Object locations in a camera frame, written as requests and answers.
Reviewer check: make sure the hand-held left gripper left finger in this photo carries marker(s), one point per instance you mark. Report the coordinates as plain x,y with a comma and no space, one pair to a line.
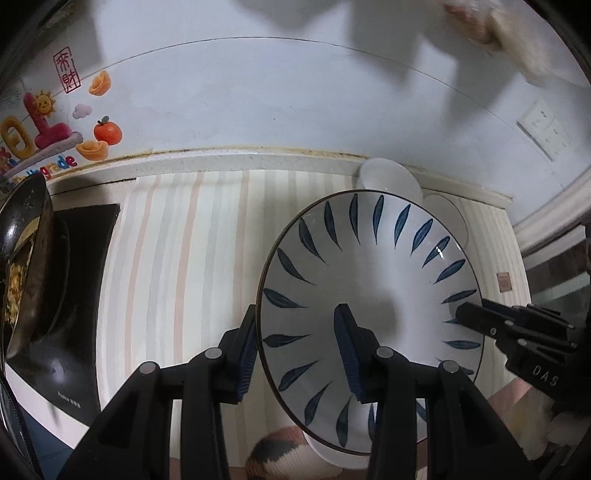
246,364

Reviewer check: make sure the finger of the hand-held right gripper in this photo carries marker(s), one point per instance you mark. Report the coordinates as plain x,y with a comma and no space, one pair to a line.
475,316

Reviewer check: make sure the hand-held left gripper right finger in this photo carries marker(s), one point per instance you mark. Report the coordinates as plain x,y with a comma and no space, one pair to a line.
347,355

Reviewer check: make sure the blue leaf pattern plate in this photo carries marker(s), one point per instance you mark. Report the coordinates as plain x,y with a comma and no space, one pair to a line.
369,258

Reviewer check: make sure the white plates under bowl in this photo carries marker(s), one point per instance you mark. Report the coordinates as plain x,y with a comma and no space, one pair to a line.
388,177

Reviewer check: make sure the small brown label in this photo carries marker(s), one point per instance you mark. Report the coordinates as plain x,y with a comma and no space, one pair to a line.
504,282

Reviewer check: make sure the plain white plate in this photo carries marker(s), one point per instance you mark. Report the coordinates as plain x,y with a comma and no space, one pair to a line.
334,454

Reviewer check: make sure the striped countertop mat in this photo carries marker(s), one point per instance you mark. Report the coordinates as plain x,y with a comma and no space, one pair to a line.
184,258

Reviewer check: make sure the black induction cooker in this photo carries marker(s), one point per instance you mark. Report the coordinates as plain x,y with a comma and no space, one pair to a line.
78,286

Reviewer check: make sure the dark metal wok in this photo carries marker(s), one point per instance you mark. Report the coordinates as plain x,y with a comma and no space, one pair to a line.
27,258

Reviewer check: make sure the hanging plastic bag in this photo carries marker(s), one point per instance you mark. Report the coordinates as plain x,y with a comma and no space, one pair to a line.
503,32

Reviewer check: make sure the white wall socket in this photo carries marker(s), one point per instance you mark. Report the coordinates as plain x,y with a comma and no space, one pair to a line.
547,129

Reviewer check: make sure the colourful wall sticker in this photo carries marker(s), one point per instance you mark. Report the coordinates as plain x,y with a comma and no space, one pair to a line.
46,124

